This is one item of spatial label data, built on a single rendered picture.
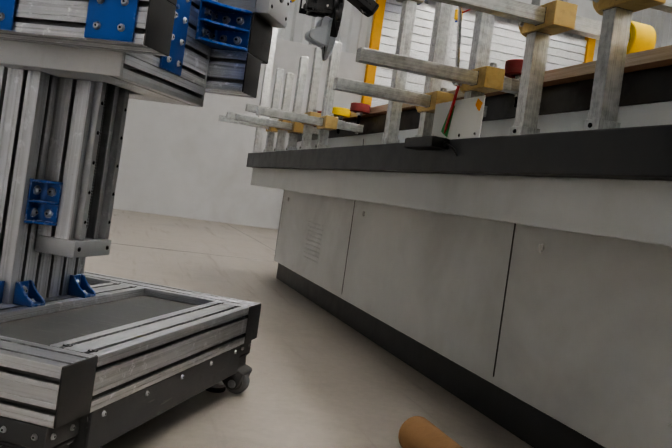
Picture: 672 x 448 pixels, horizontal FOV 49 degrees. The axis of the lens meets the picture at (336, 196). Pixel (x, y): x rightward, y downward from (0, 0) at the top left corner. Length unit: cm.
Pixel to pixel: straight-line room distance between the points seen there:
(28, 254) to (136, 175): 768
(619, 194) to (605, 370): 45
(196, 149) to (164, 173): 49
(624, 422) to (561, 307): 31
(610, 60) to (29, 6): 101
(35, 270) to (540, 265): 113
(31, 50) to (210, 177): 787
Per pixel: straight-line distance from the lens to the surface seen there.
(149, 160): 924
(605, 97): 138
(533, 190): 154
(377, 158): 225
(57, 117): 158
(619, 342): 161
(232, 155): 933
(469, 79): 177
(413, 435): 161
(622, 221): 131
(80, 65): 143
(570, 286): 175
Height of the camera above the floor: 52
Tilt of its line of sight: level
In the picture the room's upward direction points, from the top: 8 degrees clockwise
